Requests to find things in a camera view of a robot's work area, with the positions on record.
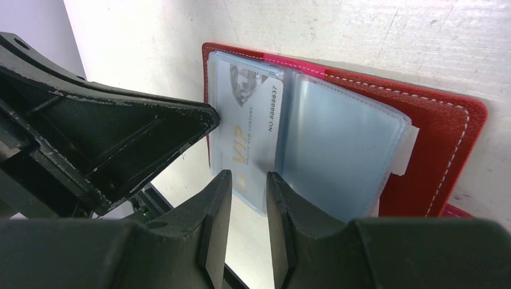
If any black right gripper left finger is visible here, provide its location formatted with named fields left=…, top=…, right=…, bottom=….
left=1, top=170, right=232, bottom=288

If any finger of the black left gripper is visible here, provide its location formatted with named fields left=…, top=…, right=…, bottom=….
left=1, top=32, right=219, bottom=217

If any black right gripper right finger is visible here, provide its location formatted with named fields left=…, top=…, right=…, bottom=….
left=266, top=172, right=510, bottom=288

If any red leather card holder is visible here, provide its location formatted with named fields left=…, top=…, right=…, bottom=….
left=202, top=42, right=487, bottom=217

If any silver VIP card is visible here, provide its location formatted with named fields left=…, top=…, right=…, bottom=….
left=210, top=60, right=284, bottom=214

